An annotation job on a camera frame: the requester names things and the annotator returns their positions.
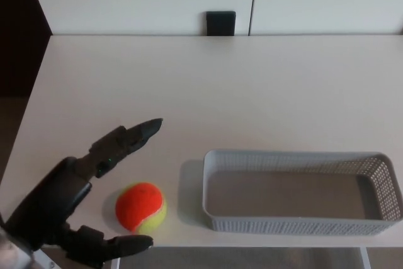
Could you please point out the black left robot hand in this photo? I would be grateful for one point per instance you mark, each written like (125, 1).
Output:
(56, 193)

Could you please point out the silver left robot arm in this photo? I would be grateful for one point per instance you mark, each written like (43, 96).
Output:
(14, 248)

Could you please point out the grey perforated plastic basket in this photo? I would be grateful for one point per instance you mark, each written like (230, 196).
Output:
(296, 193)

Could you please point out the orange and yellow tennis ball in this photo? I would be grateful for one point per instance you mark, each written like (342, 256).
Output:
(141, 207)

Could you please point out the white table leg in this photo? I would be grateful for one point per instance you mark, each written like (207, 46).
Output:
(365, 258)

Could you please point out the black wall socket plate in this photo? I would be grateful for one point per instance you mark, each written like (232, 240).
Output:
(220, 23)

